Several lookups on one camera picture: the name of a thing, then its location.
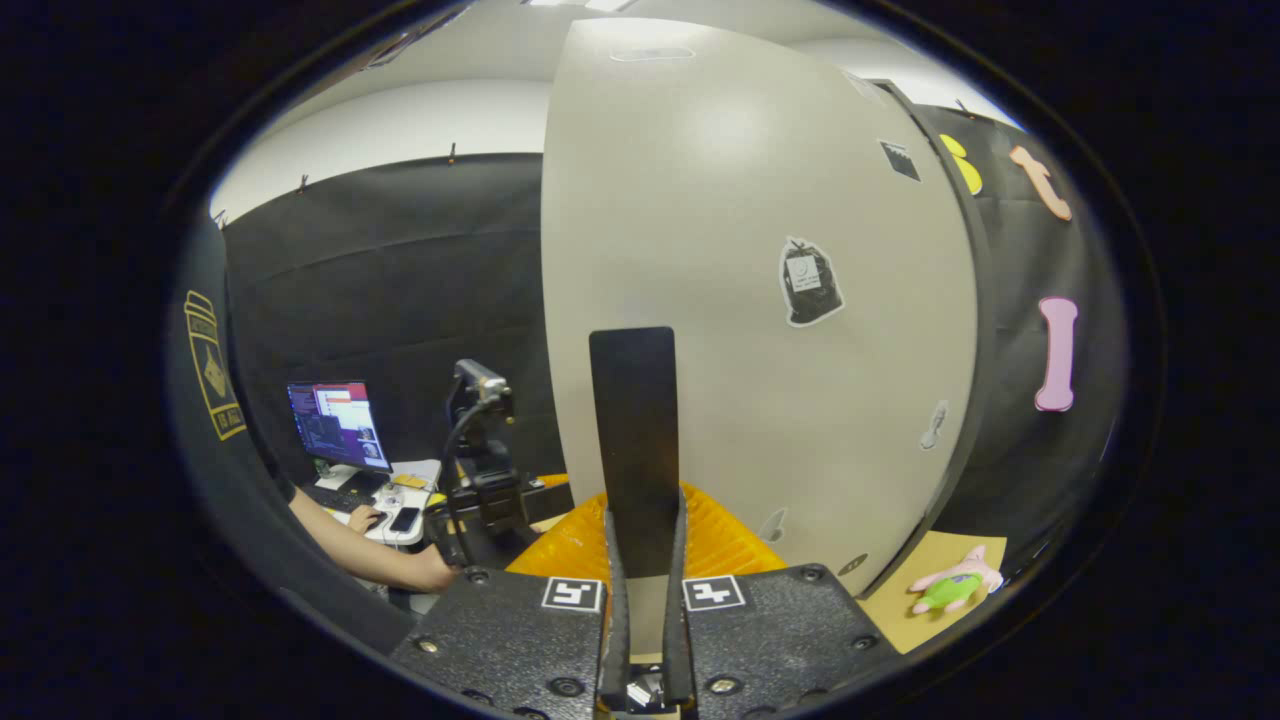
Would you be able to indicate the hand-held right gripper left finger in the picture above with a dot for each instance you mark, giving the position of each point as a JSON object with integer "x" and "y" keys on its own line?
{"x": 616, "y": 620}

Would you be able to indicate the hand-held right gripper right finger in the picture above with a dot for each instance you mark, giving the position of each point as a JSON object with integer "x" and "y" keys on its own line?
{"x": 678, "y": 620}

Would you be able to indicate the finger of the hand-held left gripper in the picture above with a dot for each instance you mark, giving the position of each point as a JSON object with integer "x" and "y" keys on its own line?
{"x": 550, "y": 500}

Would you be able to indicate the beige cabinet door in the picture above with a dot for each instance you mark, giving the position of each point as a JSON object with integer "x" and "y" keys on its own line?
{"x": 700, "y": 250}

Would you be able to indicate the white desk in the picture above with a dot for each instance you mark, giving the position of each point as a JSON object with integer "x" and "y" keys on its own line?
{"x": 425, "y": 500}

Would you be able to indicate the black smartphone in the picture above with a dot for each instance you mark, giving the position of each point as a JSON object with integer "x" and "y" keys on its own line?
{"x": 404, "y": 520}

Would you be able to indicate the black keyboard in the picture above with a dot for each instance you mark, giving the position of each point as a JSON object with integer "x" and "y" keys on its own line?
{"x": 325, "y": 498}

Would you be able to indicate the computer monitor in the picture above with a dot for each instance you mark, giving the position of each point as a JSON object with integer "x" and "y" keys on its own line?
{"x": 335, "y": 425}

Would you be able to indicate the black backdrop cloth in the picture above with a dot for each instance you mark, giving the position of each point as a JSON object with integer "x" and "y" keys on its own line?
{"x": 400, "y": 280}

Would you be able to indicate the pink green plush toy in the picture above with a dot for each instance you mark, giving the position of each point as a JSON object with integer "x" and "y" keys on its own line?
{"x": 950, "y": 590}

